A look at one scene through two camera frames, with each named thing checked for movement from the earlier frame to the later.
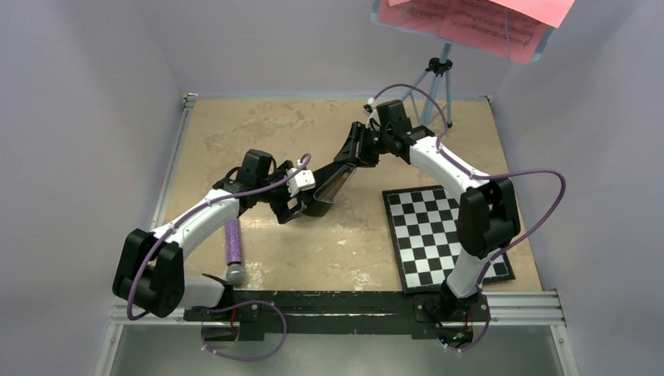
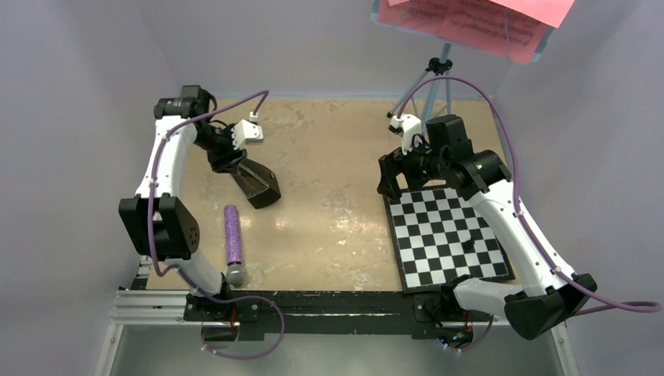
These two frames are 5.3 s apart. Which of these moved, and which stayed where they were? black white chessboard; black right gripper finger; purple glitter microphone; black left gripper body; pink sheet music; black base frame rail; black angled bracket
Moved: black left gripper body; black angled bracket; black right gripper finger
Stayed: black white chessboard; purple glitter microphone; pink sheet music; black base frame rail
